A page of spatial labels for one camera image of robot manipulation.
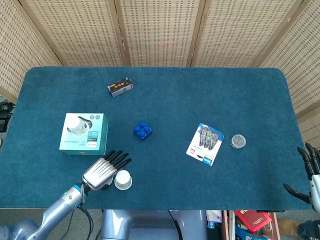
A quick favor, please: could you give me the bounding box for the round patterned tin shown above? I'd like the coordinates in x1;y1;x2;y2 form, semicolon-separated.
229;134;247;150

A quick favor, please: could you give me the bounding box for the black equipment beside table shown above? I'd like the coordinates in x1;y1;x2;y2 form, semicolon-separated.
0;101;14;133

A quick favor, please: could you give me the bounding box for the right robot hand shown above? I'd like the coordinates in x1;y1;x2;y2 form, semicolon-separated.
282;142;320;212

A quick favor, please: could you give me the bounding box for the red flat box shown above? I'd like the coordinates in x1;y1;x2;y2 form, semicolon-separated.
234;209;273;233

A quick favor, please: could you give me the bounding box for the blue carpet table cover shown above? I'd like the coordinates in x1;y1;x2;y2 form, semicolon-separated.
0;66;316;211

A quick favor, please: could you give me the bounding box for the small dark cardboard box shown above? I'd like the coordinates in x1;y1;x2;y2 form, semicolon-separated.
107;77;134;98

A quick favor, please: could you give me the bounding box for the wooden rack frame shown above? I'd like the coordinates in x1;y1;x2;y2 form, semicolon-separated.
221;209;236;240

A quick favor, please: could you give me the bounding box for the blue toy building brick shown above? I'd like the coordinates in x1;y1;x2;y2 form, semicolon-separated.
132;120;153;142

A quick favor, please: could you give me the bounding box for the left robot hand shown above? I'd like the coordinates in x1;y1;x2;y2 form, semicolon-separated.
81;149;133;192

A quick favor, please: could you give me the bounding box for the brown shoe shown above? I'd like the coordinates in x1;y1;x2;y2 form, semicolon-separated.
277;218;301;236

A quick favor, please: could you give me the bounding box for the teal Philips product box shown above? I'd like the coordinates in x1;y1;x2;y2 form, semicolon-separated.
59;112;109;156

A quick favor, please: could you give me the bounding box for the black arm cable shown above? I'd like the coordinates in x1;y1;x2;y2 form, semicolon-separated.
76;203;94;240

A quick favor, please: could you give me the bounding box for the grey robot torso base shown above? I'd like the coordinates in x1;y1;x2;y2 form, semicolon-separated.
99;209;209;240

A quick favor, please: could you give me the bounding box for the woven wooden folding screen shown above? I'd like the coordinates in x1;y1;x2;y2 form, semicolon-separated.
0;0;320;151

